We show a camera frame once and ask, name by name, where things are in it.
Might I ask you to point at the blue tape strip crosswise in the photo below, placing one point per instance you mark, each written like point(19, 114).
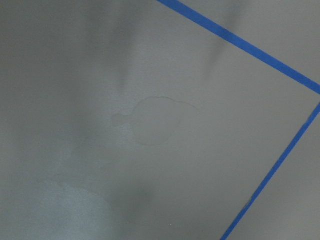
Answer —
point(240, 43)

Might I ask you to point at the blue tape strip lengthwise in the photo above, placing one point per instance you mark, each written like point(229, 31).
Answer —
point(271, 172)

